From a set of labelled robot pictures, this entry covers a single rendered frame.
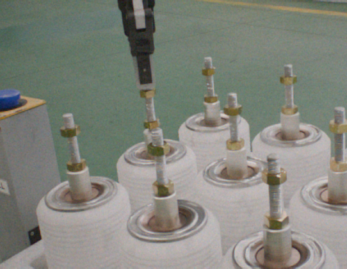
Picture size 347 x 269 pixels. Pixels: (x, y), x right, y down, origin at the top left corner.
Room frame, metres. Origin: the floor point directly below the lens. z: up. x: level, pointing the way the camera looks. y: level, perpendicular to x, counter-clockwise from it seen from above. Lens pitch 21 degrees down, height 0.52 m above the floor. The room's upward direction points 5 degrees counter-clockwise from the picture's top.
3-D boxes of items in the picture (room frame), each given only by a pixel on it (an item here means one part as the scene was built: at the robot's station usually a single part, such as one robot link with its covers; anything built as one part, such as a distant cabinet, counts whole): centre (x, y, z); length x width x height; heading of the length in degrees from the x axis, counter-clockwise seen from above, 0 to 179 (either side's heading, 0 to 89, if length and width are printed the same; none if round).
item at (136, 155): (0.64, 0.06, 0.25); 0.08 x 0.08 x 0.01
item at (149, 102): (0.64, 0.06, 0.31); 0.01 x 0.01 x 0.08; 52
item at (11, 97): (0.69, 0.25, 0.32); 0.04 x 0.04 x 0.02
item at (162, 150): (0.48, 0.04, 0.33); 0.02 x 0.02 x 0.01; 2
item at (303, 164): (0.66, -0.10, 0.16); 0.10 x 0.10 x 0.18
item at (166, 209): (0.48, 0.04, 0.26); 0.02 x 0.02 x 0.03
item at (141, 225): (0.48, 0.04, 0.25); 0.08 x 0.08 x 0.01
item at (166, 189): (0.48, 0.04, 0.29); 0.02 x 0.02 x 0.01; 2
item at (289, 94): (0.66, -0.10, 0.30); 0.01 x 0.01 x 0.08; 79
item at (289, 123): (0.66, -0.10, 0.26); 0.02 x 0.02 x 0.03
